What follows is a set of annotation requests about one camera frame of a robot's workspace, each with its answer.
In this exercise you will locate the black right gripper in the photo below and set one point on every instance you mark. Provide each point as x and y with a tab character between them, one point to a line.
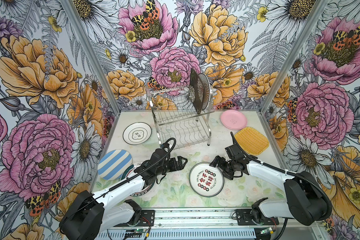
222	160

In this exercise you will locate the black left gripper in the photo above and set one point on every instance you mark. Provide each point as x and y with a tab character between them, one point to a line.
174	167

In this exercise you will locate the black square floral plate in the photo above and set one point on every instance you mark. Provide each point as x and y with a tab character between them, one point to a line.
196	91

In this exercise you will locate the white plate orange sunburst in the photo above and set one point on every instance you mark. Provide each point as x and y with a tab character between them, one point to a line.
206	86

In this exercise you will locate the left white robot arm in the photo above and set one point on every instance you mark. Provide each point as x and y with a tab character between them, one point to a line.
92	213

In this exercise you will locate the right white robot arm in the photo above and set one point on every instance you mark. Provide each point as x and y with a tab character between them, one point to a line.
305	200

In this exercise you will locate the chrome two-tier dish rack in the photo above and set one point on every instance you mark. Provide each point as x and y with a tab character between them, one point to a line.
175	117

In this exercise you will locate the yellow woven-pattern tray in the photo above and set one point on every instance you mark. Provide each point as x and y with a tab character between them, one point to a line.
252	141

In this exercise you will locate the white plate green red rim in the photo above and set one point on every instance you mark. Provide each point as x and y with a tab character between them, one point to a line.
141	188

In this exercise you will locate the pink plastic plate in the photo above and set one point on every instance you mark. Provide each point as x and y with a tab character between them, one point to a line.
233	120

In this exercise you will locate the white plate black clover outline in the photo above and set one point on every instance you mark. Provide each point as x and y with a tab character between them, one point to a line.
137	133

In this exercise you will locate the blue white striped plate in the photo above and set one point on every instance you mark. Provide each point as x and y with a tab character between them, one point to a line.
113	164

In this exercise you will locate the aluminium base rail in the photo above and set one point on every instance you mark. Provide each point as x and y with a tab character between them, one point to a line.
210	224

